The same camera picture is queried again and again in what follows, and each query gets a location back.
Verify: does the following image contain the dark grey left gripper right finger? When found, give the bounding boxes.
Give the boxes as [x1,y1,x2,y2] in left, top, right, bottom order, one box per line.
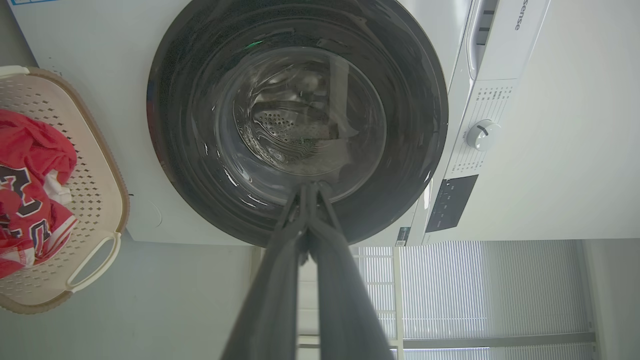
[296,182,392,360]

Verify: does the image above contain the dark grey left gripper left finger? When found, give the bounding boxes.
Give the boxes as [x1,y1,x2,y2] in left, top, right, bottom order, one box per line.
[222,184,308,360]

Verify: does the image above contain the round dark washer door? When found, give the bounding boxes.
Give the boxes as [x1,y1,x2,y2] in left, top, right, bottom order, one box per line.
[146,0,449,248]

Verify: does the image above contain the steel washing machine drum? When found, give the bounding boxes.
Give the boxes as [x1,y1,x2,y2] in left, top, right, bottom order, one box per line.
[240,60,362,177]

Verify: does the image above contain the white front-load washing machine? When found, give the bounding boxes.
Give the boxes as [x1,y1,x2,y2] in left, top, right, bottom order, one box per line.
[7,0,552,247]

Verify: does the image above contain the white window blinds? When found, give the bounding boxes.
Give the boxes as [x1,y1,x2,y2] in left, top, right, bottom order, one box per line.
[350,240,598,360]

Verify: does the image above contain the black control display panel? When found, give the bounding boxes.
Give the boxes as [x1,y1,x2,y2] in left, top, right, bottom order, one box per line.
[425,174,479,233]

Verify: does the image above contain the round white filter cover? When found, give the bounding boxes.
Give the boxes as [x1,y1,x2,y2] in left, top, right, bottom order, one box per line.
[127,200,164,231]

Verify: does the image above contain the beige perforated laundry basket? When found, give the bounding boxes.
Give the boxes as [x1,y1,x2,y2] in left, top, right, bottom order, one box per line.
[0,66,131,315]

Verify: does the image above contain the white program dial knob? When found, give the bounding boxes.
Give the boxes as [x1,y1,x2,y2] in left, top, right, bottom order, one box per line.
[466,119,502,152]

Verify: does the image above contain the red basketball jersey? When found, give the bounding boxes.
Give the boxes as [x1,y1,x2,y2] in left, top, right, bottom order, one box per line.
[0,109,79,279]

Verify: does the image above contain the white detergent drawer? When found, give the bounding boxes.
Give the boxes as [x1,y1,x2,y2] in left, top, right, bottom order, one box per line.
[466,0,551,83]

